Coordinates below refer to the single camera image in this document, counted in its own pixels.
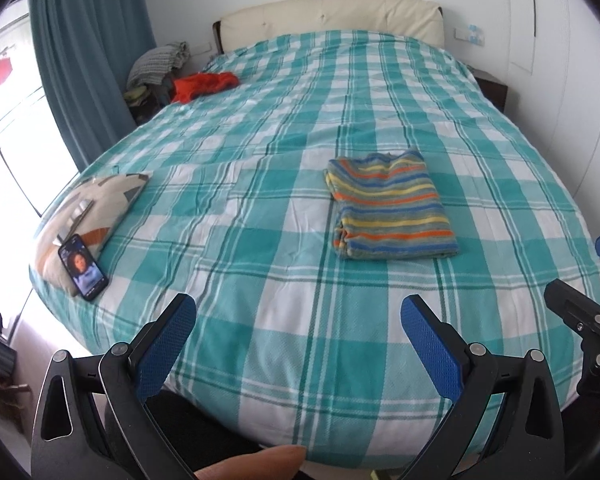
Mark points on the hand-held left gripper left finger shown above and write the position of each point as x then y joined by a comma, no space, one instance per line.
165,350

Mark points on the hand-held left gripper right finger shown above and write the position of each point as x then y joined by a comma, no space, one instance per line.
430,345

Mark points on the striped towel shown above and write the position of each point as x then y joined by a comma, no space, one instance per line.
390,210

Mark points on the grey patterned clothes pile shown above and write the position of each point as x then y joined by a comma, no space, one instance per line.
155,62

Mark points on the person's left hand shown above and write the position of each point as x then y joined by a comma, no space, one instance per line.
260,465

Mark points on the person's dark pants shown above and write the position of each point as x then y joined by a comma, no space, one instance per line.
205,425

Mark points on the black smartphone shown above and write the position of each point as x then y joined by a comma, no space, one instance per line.
82,267

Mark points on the beige patterned cushion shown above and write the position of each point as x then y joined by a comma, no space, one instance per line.
110,205

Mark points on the dark nightstand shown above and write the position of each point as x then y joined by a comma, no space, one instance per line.
152,110
495,91

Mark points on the bed with teal plaid cover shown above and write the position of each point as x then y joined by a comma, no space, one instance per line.
280,185

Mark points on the yellow-green cloth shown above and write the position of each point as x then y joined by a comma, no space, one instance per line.
135,97

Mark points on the red garment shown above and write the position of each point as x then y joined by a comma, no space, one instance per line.
200,85

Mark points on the red hanging cloth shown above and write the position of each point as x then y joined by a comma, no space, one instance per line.
0,72

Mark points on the teal curtain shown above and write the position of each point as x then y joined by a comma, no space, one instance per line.
80,35

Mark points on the cream padded headboard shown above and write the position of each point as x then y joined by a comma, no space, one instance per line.
330,15

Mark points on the white wall socket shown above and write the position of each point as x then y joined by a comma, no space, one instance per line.
467,35
200,51

